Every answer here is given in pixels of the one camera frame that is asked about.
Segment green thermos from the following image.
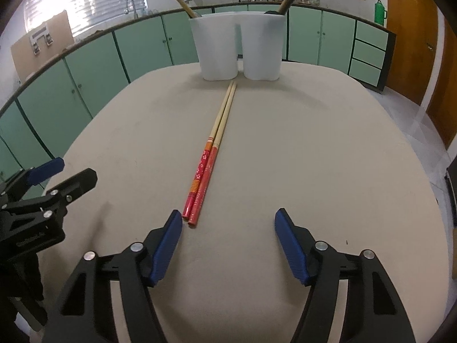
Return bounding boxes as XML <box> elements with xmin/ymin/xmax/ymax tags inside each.
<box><xmin>374</xmin><ymin>1</ymin><xmax>388</xmax><ymax>26</ymax></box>

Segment black case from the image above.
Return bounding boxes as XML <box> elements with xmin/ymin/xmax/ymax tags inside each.
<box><xmin>444</xmin><ymin>157</ymin><xmax>457</xmax><ymax>227</ymax></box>

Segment cardboard box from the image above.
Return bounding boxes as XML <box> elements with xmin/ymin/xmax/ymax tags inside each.
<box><xmin>11</xmin><ymin>10</ymin><xmax>74</xmax><ymax>79</ymax></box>

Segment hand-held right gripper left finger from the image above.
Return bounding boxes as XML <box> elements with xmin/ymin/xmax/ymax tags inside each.
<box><xmin>42</xmin><ymin>210</ymin><xmax>183</xmax><ymax>343</ymax></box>

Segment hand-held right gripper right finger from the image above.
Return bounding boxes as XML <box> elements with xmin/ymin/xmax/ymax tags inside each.
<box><xmin>275</xmin><ymin>208</ymin><xmax>416</xmax><ymax>343</ymax></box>

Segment person's left forearm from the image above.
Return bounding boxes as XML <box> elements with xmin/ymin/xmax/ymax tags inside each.
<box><xmin>0</xmin><ymin>254</ymin><xmax>49</xmax><ymax>334</ymax></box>

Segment white utensil holder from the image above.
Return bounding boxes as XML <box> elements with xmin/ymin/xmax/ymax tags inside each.
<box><xmin>189</xmin><ymin>11</ymin><xmax>286</xmax><ymax>81</ymax></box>

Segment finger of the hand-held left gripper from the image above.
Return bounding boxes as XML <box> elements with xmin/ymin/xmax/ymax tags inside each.
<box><xmin>0</xmin><ymin>157</ymin><xmax>65</xmax><ymax>208</ymax></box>
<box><xmin>7</xmin><ymin>169</ymin><xmax>98</xmax><ymax>222</ymax></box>

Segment green kitchen counter cabinets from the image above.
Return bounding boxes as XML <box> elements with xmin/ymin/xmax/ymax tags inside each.
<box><xmin>0</xmin><ymin>3</ymin><xmax>397</xmax><ymax>183</ymax></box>

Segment wooden door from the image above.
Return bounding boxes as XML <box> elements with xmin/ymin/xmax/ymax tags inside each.
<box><xmin>385</xmin><ymin>0</ymin><xmax>457</xmax><ymax>151</ymax></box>

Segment red patterned chopstick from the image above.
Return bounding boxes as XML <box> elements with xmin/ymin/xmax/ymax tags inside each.
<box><xmin>182</xmin><ymin>80</ymin><xmax>236</xmax><ymax>220</ymax></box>
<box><xmin>187</xmin><ymin>81</ymin><xmax>238</xmax><ymax>228</ymax></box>

